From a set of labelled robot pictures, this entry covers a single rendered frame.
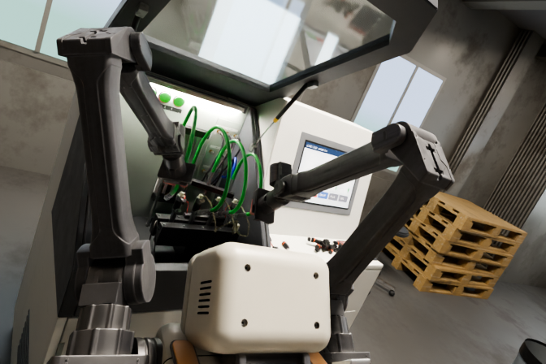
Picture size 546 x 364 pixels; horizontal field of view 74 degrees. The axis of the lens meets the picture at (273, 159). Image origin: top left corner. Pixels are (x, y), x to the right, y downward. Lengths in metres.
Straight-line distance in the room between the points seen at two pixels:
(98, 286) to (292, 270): 0.29
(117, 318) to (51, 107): 3.18
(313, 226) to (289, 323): 1.26
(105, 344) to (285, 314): 0.25
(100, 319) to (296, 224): 1.26
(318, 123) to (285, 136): 0.20
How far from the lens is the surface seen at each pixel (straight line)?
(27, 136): 3.79
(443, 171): 0.68
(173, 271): 1.24
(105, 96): 0.58
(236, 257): 0.53
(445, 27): 5.13
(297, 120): 1.61
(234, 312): 0.53
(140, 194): 1.68
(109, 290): 0.61
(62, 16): 3.55
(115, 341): 0.59
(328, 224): 1.88
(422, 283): 4.75
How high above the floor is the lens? 1.64
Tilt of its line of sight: 13 degrees down
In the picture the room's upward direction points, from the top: 23 degrees clockwise
